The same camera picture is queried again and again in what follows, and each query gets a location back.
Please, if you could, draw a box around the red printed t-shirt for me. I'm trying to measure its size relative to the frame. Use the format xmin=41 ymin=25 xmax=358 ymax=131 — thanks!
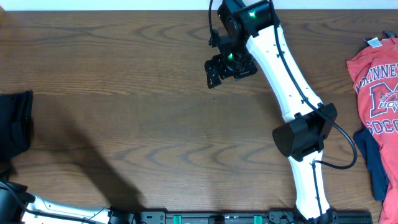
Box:
xmin=346 ymin=37 xmax=397 ymax=223

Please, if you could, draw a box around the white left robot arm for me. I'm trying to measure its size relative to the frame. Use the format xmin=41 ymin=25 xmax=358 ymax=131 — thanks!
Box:
xmin=1 ymin=180 xmax=144 ymax=223

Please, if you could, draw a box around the navy blue garment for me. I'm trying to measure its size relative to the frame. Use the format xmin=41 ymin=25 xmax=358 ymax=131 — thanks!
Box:
xmin=353 ymin=128 xmax=389 ymax=202

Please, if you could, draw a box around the black polo shirt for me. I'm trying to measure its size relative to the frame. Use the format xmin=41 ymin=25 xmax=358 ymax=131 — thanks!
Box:
xmin=1 ymin=90 xmax=33 ymax=161

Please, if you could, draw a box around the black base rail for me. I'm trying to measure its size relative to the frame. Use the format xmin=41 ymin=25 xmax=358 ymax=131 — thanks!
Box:
xmin=131 ymin=210 xmax=373 ymax=224

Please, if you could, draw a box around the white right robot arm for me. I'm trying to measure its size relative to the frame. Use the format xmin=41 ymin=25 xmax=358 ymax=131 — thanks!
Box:
xmin=205 ymin=1 xmax=336 ymax=223

